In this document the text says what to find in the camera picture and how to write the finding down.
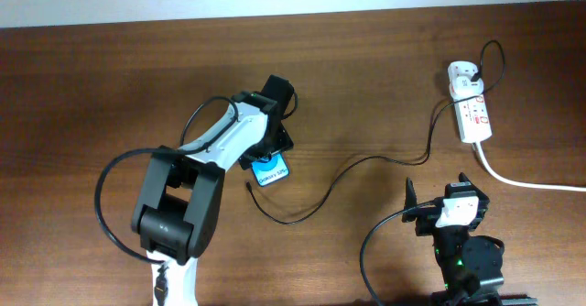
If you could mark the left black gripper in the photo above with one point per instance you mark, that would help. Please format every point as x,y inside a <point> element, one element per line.
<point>284,143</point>

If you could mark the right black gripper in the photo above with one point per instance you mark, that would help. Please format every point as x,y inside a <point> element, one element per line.
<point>428,220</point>

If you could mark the blue screen Galaxy smartphone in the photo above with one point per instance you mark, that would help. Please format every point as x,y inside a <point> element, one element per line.
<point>268,171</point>

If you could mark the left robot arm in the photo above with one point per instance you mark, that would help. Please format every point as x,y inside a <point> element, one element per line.
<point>178,206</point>

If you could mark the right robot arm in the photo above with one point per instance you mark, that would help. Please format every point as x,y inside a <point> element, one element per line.
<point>471,266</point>

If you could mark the white USB charger plug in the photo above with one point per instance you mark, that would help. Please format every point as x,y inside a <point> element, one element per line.
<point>462,87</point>

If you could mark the white power strip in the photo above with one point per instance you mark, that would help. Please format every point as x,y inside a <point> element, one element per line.
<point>471,113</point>

